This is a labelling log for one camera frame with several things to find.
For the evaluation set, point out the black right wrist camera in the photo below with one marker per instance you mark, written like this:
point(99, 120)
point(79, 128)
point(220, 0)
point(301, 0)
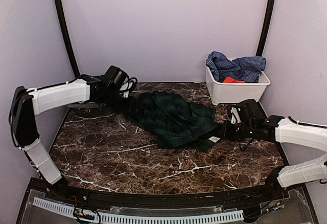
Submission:
point(247, 111)

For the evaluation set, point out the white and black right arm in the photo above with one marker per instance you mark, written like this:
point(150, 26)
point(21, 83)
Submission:
point(277, 129)

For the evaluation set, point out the black left frame post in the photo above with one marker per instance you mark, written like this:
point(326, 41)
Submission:
point(66, 38)

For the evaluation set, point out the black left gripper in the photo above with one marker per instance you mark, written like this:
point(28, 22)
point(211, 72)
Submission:
point(130, 107)

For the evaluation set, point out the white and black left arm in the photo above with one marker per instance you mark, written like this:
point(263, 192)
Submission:
point(36, 114)

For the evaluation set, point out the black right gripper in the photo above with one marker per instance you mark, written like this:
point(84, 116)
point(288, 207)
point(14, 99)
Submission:
point(226, 134)

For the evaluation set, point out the white plastic laundry bin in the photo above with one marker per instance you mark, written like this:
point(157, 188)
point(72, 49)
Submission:
point(234, 92)

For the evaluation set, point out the blue checked shirt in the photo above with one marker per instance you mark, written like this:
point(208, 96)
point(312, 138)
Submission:
point(246, 69)

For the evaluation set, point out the black right frame post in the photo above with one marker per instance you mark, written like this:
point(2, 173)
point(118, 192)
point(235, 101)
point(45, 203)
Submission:
point(265, 27)

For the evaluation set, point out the red garment in bin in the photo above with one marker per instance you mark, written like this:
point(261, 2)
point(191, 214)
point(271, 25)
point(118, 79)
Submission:
point(231, 80)

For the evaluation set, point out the black aluminium front rail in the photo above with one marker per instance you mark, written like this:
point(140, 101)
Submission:
point(248, 198)

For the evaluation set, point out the dark green plaid garment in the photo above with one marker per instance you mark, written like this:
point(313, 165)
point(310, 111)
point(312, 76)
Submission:
point(178, 124)

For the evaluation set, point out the black frame post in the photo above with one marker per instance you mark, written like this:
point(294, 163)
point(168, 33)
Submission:
point(66, 38)
point(265, 27)

